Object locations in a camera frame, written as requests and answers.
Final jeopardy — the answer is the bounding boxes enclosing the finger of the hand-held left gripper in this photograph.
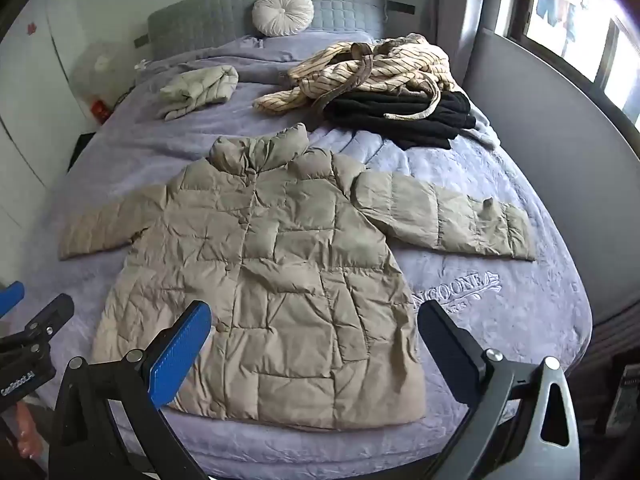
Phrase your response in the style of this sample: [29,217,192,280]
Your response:
[0,281,26,318]
[0,294,75,361]

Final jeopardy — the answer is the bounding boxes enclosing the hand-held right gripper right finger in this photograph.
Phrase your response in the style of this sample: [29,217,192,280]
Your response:
[417,300,588,480]

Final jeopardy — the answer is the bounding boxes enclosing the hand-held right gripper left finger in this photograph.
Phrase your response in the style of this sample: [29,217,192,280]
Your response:
[47,300,213,480]

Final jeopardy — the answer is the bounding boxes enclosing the beige puffer jacket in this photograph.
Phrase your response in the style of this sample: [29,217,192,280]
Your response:
[159,66,240,122]
[57,122,537,431]

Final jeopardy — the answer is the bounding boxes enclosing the person's left hand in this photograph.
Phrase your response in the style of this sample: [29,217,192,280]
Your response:
[14,402,43,461]

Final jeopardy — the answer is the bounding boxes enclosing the purple fleece blanket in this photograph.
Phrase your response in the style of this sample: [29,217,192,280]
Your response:
[47,30,593,480]

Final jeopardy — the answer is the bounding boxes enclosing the white wardrobe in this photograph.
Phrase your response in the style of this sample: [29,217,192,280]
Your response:
[0,0,101,241]

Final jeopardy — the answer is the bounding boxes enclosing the black garment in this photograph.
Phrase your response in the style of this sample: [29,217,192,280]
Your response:
[322,89,478,152]

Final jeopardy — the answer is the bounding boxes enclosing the clear plastic container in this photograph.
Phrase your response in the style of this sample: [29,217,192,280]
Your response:
[70,42,133,123]

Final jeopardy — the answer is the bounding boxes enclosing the folded beige puffer jacket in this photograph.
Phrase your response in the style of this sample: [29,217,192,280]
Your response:
[159,66,240,122]

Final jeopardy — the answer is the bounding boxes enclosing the striped cream plush toy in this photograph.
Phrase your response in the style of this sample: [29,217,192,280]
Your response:
[252,34,458,122]

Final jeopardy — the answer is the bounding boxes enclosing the grey curtain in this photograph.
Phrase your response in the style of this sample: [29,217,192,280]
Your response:
[432,0,506,88]

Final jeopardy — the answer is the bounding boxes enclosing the window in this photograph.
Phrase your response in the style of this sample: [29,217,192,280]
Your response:
[500,0,640,126]

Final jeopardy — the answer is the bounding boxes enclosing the grey quilted pillow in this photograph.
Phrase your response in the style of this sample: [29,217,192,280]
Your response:
[147,0,388,61]

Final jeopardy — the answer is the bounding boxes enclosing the round white cushion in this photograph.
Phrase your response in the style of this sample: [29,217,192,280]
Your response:
[251,0,315,38]

